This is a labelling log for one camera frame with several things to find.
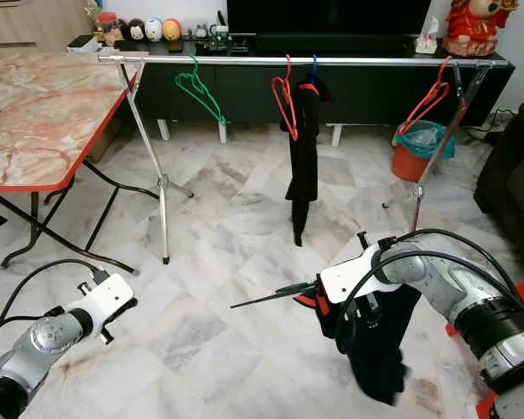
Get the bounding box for black wire hanger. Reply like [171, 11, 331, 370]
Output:
[229, 280, 321, 310]

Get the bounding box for navy shirt red trim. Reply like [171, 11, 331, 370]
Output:
[293, 279, 423, 408]

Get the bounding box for green plastic hanger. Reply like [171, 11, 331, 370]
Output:
[176, 56, 229, 128]

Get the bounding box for red plastic hanger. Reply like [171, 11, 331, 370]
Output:
[271, 56, 301, 143]
[400, 57, 456, 137]

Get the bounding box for black shirt red trim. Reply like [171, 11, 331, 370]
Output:
[283, 77, 334, 248]

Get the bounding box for red plastic bucket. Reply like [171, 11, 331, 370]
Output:
[390, 144, 434, 182]

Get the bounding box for teal plastic bag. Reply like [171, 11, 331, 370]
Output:
[393, 120, 458, 161]

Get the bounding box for black TV console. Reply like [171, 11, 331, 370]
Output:
[70, 33, 516, 127]

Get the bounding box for marble table red edge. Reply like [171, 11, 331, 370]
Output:
[0, 47, 149, 268]

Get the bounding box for silver clothes rack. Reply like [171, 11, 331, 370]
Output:
[98, 53, 509, 265]

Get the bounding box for black soundbar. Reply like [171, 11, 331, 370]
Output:
[253, 32, 420, 54]

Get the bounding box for white tissue box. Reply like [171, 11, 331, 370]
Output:
[416, 17, 441, 56]

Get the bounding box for black flat television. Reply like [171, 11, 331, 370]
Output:
[225, 0, 434, 37]

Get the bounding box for yellow ball figurine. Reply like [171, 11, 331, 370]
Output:
[163, 17, 184, 42]

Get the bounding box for red seated figurine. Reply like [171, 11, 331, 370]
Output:
[443, 0, 518, 58]

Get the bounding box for light wood cabinet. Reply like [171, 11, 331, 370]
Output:
[0, 0, 93, 50]

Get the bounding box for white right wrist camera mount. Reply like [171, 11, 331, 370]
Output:
[319, 244, 390, 306]

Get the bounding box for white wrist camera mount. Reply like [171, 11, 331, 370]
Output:
[319, 244, 390, 306]
[84, 272, 137, 330]

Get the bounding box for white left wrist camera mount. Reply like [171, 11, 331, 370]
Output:
[84, 272, 137, 330]

